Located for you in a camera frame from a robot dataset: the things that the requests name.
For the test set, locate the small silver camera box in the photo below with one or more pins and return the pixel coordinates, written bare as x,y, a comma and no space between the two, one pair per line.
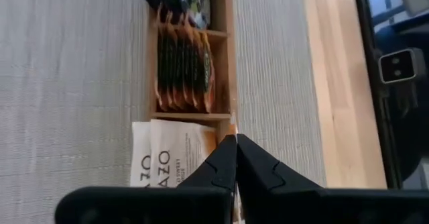
397,65

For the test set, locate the grey woven placemat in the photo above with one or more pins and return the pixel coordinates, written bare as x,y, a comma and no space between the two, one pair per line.
67,83

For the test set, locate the wooden three-compartment tray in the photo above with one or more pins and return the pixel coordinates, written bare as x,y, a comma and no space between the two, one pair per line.
228,66

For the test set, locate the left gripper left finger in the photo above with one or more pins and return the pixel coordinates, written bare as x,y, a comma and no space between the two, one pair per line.
214,177

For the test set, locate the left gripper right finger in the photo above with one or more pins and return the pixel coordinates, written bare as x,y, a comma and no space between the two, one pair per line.
261,177

